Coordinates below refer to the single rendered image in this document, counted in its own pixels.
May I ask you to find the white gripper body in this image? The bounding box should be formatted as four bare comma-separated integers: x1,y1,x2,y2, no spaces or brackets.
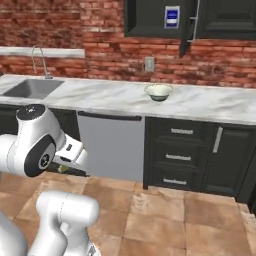
54,148,90,172

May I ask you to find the cream bowl with dark band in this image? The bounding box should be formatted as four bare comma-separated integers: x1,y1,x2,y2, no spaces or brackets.
144,83,174,102

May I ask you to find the grey dishwasher door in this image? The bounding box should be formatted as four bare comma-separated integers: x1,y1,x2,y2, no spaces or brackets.
77,111,146,183

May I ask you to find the black sink cupboard door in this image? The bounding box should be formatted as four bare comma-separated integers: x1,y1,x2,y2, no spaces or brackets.
49,108,81,142

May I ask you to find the grey steel sink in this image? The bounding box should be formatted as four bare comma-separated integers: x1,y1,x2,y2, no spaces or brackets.
1,78,65,100

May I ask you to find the black drawer front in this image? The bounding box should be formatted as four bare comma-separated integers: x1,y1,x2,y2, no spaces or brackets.
151,143,214,167
151,119,215,144
151,166,208,192

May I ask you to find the silver curved tap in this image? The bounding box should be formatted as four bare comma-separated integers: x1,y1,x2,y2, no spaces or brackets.
30,44,54,80

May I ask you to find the black base cupboard door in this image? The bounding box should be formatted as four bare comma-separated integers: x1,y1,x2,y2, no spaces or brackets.
203,124,256,198

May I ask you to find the open black cupboard door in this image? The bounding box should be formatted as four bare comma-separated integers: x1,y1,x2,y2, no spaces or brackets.
179,0,201,58

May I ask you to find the blue and white box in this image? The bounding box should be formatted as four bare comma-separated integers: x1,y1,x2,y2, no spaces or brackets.
164,5,181,29

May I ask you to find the black dishwasher handle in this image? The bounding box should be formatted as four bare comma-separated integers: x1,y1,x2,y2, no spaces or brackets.
77,111,143,122

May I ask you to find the silver drawer handle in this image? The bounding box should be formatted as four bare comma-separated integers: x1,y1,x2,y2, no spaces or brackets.
165,153,193,162
170,128,194,136
162,178,188,186

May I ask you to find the grey stone wall ledge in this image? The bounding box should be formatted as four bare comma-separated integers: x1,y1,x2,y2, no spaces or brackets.
0,46,86,59

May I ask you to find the grey wall outlet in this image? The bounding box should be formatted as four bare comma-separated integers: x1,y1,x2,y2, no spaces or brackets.
144,56,156,73

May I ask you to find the silver base cupboard door handle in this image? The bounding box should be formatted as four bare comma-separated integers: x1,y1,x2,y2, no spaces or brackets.
212,126,224,154

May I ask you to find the open black wall cupboard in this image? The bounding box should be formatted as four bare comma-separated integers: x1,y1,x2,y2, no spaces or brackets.
124,0,198,38

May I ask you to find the silver wall cupboard door handle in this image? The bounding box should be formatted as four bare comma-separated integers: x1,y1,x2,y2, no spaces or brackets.
187,0,201,44

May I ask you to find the closed black wall cupboard door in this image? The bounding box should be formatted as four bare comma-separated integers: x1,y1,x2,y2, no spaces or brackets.
195,0,256,41

